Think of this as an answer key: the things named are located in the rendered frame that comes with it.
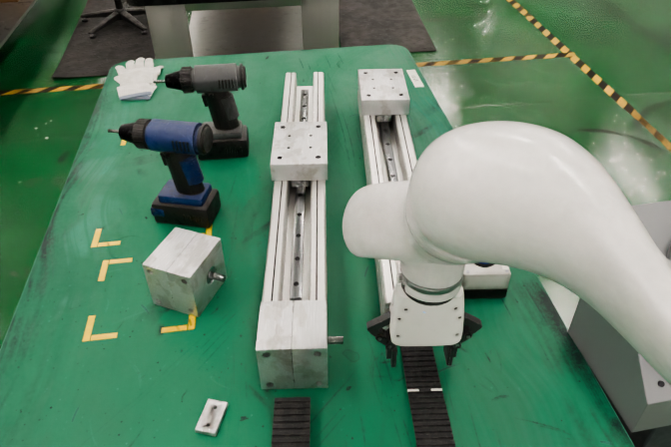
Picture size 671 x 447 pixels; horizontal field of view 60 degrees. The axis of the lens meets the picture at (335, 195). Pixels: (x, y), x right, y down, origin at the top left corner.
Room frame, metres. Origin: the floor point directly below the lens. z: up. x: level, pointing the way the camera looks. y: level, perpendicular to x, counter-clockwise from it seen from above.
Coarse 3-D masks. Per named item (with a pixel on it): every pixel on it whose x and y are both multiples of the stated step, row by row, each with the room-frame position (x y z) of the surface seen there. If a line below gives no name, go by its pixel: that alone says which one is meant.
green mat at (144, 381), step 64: (192, 64) 1.64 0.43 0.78; (256, 64) 1.63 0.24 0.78; (320, 64) 1.63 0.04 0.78; (384, 64) 1.63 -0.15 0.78; (256, 128) 1.26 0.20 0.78; (448, 128) 1.25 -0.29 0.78; (64, 192) 1.00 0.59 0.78; (128, 192) 1.00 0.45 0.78; (256, 192) 1.00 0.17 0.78; (64, 256) 0.80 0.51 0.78; (128, 256) 0.80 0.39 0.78; (256, 256) 0.79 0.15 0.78; (64, 320) 0.64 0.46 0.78; (128, 320) 0.64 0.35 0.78; (256, 320) 0.64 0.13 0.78; (512, 320) 0.64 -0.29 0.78; (0, 384) 0.52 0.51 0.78; (64, 384) 0.52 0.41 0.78; (128, 384) 0.52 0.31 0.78; (192, 384) 0.52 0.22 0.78; (256, 384) 0.52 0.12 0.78; (384, 384) 0.52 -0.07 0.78; (448, 384) 0.51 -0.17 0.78; (512, 384) 0.51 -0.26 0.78; (576, 384) 0.51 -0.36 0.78
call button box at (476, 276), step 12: (468, 264) 0.71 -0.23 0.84; (480, 264) 0.70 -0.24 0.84; (492, 264) 0.70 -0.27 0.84; (468, 276) 0.68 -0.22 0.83; (480, 276) 0.68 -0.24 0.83; (492, 276) 0.68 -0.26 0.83; (504, 276) 0.68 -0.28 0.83; (468, 288) 0.68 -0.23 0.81; (480, 288) 0.68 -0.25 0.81; (492, 288) 0.68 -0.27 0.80; (504, 288) 0.69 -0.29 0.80
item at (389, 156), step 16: (368, 128) 1.12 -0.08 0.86; (384, 128) 1.16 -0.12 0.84; (400, 128) 1.11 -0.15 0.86; (368, 144) 1.05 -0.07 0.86; (384, 144) 1.09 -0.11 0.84; (400, 144) 1.05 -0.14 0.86; (368, 160) 0.99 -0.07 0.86; (384, 160) 1.04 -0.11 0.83; (400, 160) 1.03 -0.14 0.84; (416, 160) 0.99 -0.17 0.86; (368, 176) 0.97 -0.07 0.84; (384, 176) 0.99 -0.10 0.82; (400, 176) 0.99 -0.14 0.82; (384, 272) 0.67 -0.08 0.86; (400, 272) 0.70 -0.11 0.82; (384, 288) 0.63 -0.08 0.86; (384, 304) 0.61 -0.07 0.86
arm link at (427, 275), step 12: (408, 264) 0.52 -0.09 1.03; (420, 264) 0.51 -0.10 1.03; (432, 264) 0.51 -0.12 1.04; (444, 264) 0.51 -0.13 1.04; (408, 276) 0.52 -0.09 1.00; (420, 276) 0.51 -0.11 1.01; (432, 276) 0.51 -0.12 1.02; (444, 276) 0.51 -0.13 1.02; (456, 276) 0.51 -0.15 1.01; (432, 288) 0.51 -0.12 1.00
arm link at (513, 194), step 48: (432, 144) 0.31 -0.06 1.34; (480, 144) 0.28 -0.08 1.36; (528, 144) 0.27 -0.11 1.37; (576, 144) 0.27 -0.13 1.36; (432, 192) 0.27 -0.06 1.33; (480, 192) 0.25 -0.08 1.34; (528, 192) 0.24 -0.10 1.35; (576, 192) 0.23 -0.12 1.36; (432, 240) 0.28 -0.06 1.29; (480, 240) 0.25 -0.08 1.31; (528, 240) 0.23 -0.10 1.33; (576, 240) 0.22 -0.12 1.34; (624, 240) 0.21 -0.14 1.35; (576, 288) 0.22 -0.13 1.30; (624, 288) 0.19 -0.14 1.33; (624, 336) 0.20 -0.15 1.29
